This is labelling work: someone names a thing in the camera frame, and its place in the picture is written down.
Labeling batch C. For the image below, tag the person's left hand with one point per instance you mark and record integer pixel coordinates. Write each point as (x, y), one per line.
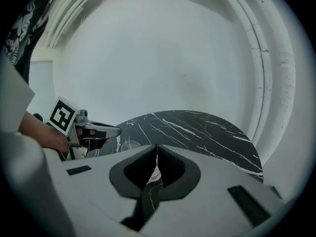
(92, 142)

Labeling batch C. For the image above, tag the thick white wall pipe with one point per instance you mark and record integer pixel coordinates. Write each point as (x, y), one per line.
(287, 83)

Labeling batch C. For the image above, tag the thin white wall pipe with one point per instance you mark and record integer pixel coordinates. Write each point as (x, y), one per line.
(259, 58)

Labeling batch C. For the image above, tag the black printed shirt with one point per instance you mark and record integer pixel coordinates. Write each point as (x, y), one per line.
(27, 28)

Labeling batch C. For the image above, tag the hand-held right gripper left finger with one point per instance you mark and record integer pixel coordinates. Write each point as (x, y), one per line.
(98, 176)

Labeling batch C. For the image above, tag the round white object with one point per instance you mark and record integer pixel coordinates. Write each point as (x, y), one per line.
(130, 146)

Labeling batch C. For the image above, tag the white ceiling pipes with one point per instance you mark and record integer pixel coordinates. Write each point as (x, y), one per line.
(64, 21)

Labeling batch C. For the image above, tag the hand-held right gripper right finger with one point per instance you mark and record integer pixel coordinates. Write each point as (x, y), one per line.
(212, 194)

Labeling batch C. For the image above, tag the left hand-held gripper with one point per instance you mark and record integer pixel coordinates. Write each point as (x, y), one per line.
(60, 115)

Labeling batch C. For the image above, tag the person's left forearm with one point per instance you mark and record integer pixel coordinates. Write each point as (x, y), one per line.
(42, 134)

